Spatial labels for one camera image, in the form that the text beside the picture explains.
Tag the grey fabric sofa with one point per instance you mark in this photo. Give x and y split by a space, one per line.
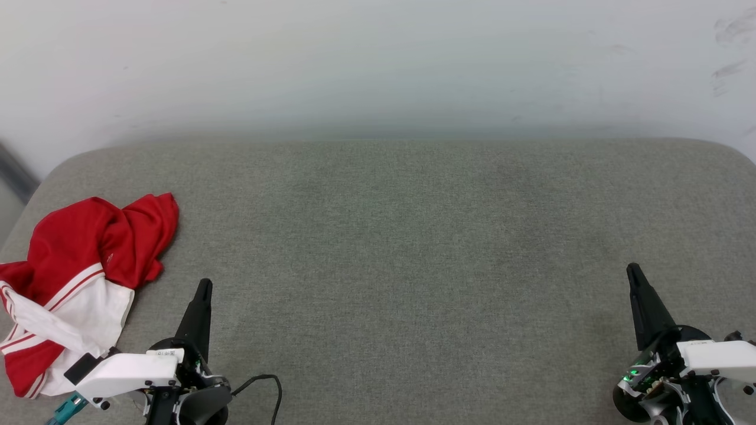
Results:
413 265

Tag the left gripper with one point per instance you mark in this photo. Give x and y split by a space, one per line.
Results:
136 372

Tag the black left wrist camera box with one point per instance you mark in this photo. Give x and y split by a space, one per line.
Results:
80 369

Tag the red and white jersey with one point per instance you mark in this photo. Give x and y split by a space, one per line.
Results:
88 236

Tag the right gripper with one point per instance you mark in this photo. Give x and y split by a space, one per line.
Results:
714 357

